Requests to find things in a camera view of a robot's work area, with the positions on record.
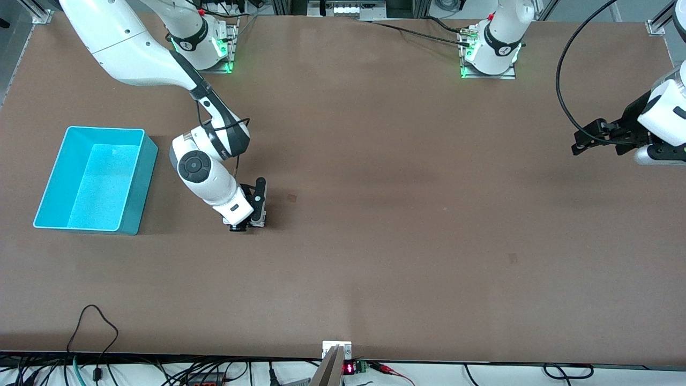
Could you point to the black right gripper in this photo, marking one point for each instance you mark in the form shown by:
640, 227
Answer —
241, 227

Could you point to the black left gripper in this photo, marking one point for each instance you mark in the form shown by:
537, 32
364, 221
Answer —
633, 126

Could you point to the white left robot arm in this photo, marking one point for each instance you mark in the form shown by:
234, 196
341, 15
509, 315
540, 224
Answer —
667, 112

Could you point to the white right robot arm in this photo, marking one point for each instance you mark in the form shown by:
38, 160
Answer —
134, 48

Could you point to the turquoise plastic bin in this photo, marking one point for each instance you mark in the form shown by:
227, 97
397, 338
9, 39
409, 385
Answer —
102, 182

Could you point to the grey orange power strip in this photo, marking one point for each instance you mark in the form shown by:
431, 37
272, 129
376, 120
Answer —
206, 381

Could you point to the red LED display module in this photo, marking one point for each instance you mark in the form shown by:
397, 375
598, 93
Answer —
349, 369

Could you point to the red clip lead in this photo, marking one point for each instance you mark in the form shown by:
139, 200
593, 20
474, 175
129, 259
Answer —
383, 368

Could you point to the grey lit control box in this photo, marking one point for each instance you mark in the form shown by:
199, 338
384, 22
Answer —
348, 9

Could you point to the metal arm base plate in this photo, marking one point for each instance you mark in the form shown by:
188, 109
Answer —
504, 76
233, 53

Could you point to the grey metal camera bracket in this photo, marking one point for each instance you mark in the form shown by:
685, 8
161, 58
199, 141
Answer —
329, 370

